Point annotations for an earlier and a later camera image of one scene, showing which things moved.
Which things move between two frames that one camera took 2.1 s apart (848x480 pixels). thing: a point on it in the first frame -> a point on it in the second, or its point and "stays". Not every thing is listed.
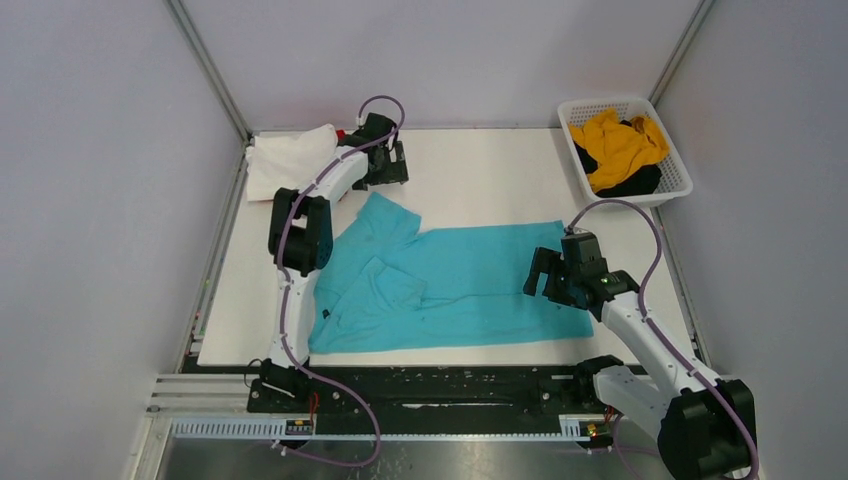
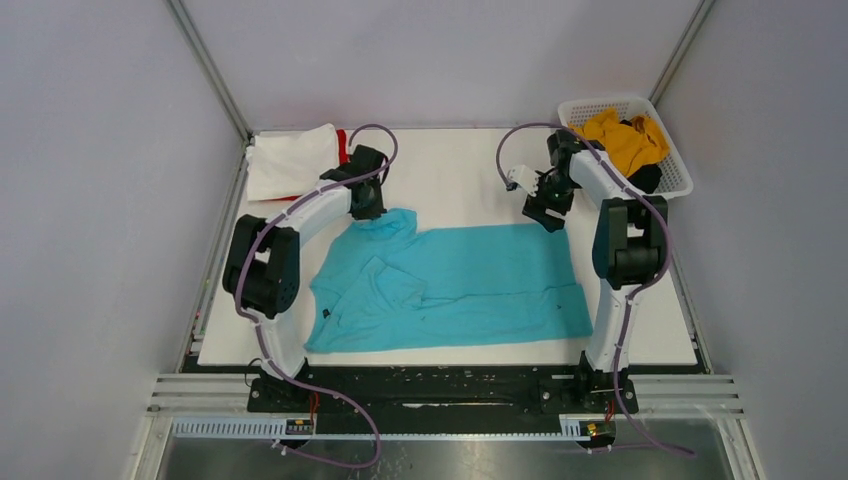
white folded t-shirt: [286, 162] stays
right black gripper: [548, 261] -> [535, 207]
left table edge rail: [192, 342] stays
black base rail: [454, 390] stays
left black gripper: [393, 170] -> [375, 210]
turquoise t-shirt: [389, 286] stays
